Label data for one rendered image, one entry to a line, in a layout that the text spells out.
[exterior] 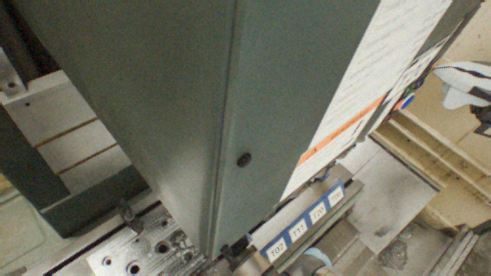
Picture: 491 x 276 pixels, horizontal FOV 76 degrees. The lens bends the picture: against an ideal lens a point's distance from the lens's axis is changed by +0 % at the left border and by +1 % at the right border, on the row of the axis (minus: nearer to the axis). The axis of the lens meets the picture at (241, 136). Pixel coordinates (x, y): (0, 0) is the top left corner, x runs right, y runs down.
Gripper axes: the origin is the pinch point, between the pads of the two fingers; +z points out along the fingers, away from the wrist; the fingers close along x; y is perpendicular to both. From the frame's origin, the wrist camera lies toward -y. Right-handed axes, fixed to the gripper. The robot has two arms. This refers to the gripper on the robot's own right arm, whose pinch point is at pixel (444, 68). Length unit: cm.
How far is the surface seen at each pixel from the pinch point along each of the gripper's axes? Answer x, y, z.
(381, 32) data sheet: -23.6, -15.7, 15.6
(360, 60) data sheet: -24.5, -13.6, 16.2
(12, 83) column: -10, 29, 81
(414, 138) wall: 60, 72, -36
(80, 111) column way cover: -2, 45, 75
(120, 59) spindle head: -30.0, -11.2, 33.3
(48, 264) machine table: -35, 84, 76
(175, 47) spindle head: -34.0, -17.6, 26.3
